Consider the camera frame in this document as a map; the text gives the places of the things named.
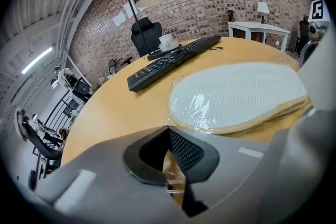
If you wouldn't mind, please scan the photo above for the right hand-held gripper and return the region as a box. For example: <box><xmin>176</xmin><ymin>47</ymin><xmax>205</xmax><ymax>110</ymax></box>
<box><xmin>296</xmin><ymin>0</ymin><xmax>336</xmax><ymax>113</ymax></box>

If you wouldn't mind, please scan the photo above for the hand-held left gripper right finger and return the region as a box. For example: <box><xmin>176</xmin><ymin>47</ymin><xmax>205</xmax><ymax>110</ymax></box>
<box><xmin>169</xmin><ymin>125</ymin><xmax>275</xmax><ymax>221</ymax></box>

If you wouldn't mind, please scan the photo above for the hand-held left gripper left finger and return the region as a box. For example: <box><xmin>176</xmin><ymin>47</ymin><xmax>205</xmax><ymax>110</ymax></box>
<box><xmin>33</xmin><ymin>125</ymin><xmax>190</xmax><ymax>224</ymax></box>

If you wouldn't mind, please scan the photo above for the clear plastic bag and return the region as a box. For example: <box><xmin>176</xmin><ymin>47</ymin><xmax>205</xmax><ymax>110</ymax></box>
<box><xmin>162</xmin><ymin>51</ymin><xmax>314</xmax><ymax>195</ymax></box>

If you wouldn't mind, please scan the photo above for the cream white insole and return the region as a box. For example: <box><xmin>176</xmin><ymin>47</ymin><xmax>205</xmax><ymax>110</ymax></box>
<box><xmin>169</xmin><ymin>61</ymin><xmax>310</xmax><ymax>136</ymax></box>

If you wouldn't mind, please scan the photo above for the black metal railing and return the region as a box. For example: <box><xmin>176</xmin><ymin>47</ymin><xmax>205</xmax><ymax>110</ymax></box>
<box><xmin>43</xmin><ymin>91</ymin><xmax>88</xmax><ymax>137</ymax></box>

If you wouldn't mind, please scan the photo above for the white side table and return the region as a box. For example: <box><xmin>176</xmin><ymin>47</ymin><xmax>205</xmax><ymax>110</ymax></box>
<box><xmin>227</xmin><ymin>20</ymin><xmax>291</xmax><ymax>52</ymax></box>

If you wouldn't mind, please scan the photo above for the white shade table lamp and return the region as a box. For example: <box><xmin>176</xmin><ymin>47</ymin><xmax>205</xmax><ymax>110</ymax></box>
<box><xmin>256</xmin><ymin>2</ymin><xmax>270</xmax><ymax>25</ymax></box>

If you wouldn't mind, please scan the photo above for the black keyboard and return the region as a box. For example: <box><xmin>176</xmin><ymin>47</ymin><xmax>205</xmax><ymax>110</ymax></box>
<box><xmin>126</xmin><ymin>35</ymin><xmax>223</xmax><ymax>93</ymax></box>

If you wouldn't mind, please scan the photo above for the ceiling light panel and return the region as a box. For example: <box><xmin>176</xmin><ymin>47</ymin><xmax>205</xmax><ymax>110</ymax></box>
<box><xmin>21</xmin><ymin>46</ymin><xmax>54</xmax><ymax>76</ymax></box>

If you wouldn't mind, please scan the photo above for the white cup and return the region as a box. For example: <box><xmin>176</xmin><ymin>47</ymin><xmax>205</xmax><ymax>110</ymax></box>
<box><xmin>157</xmin><ymin>33</ymin><xmax>173</xmax><ymax>47</ymax></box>

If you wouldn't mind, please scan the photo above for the black high-back office chair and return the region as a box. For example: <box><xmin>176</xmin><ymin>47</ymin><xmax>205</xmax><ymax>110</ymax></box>
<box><xmin>130</xmin><ymin>17</ymin><xmax>163</xmax><ymax>58</ymax></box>

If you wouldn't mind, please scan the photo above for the white paper sheet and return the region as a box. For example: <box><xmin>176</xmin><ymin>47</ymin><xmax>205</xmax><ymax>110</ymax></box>
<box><xmin>123</xmin><ymin>1</ymin><xmax>135</xmax><ymax>19</ymax></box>
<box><xmin>112</xmin><ymin>11</ymin><xmax>127</xmax><ymax>28</ymax></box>

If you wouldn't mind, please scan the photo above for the black keyboard cable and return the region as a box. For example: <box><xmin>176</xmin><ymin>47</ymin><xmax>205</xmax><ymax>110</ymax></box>
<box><xmin>167</xmin><ymin>45</ymin><xmax>225</xmax><ymax>61</ymax></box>

